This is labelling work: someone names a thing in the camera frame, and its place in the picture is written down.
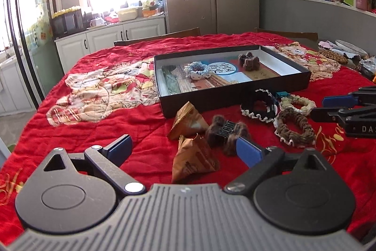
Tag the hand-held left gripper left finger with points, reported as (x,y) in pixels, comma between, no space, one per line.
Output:
(119,148)

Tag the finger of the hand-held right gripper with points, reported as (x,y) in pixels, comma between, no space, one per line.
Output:
(326,115)
(337,101)

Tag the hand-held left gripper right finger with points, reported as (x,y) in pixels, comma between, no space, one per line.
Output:
(249,151)

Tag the cream beaded scrunchie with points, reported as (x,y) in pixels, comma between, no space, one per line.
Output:
(296,105)

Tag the brown furry hair clip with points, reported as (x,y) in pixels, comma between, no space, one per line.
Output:
(223,133)
(248,61)

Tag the brown scrunchie with white trim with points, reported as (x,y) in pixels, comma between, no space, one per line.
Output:
(295,127)

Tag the brown paper pyramid packet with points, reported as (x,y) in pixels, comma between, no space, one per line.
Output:
(188,123)
(195,159)

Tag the black shallow cardboard box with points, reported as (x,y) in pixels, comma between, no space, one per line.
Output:
(235,92)

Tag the red printed blanket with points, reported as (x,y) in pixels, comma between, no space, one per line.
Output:
(97,127)

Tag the black and orange tool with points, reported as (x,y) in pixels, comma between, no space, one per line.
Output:
(368,70)

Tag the wooden bead mat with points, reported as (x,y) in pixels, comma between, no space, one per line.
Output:
(333,55)

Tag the black scrunchie with white trim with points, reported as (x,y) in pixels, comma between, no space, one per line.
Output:
(260,105)

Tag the small blue hair clip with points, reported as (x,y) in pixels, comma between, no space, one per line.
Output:
(282,94)

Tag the white plate with dark rim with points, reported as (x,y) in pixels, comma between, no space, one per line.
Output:
(351,46)

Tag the pink cloth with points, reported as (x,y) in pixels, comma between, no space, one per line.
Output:
(327,43)

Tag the printed paper box liner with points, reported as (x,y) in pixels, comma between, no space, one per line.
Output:
(205,85)

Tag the blue crochet scrunchie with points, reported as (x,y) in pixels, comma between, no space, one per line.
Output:
(196,70)

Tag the white kitchen cabinet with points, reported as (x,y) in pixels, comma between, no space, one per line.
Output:
(102,39)

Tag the white mug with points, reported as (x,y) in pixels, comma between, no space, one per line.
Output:
(93,23)

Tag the white plastic container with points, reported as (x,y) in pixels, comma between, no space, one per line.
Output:
(127,13)

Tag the black microwave oven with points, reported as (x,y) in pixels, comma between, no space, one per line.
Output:
(66,23)

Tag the orange box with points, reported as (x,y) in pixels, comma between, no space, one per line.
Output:
(149,12)

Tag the black framed sliding door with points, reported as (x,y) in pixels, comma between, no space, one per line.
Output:
(17,18)

